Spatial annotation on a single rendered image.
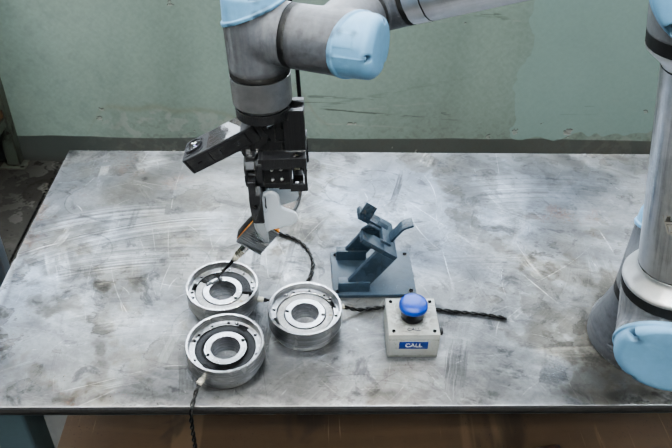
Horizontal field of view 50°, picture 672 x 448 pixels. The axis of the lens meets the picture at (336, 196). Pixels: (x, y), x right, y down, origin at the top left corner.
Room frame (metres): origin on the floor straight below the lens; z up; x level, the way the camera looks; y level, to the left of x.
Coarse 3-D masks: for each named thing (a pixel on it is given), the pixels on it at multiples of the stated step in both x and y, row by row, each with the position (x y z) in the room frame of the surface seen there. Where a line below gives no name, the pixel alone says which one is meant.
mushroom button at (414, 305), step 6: (408, 294) 0.72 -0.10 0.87; (414, 294) 0.72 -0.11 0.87; (402, 300) 0.71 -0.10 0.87; (408, 300) 0.71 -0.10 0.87; (414, 300) 0.71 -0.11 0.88; (420, 300) 0.71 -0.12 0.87; (426, 300) 0.71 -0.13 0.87; (402, 306) 0.70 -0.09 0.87; (408, 306) 0.70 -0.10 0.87; (414, 306) 0.70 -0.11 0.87; (420, 306) 0.70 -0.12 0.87; (426, 306) 0.70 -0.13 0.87; (402, 312) 0.69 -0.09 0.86; (408, 312) 0.69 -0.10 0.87; (414, 312) 0.69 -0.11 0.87; (420, 312) 0.69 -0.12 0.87
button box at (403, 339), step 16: (432, 304) 0.73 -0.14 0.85; (384, 320) 0.73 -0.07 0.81; (400, 320) 0.70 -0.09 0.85; (416, 320) 0.69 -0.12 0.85; (432, 320) 0.70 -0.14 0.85; (400, 336) 0.67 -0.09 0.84; (416, 336) 0.67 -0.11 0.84; (432, 336) 0.67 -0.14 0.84; (400, 352) 0.67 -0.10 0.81; (416, 352) 0.67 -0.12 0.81; (432, 352) 0.67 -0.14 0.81
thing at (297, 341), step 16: (288, 288) 0.76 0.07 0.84; (304, 288) 0.77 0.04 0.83; (320, 288) 0.77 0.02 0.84; (272, 304) 0.73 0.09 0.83; (304, 304) 0.74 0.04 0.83; (320, 304) 0.74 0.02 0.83; (336, 304) 0.74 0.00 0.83; (272, 320) 0.69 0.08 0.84; (288, 320) 0.71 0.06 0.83; (320, 320) 0.71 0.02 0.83; (336, 320) 0.70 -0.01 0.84; (288, 336) 0.67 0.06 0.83; (304, 336) 0.67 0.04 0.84; (320, 336) 0.67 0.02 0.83
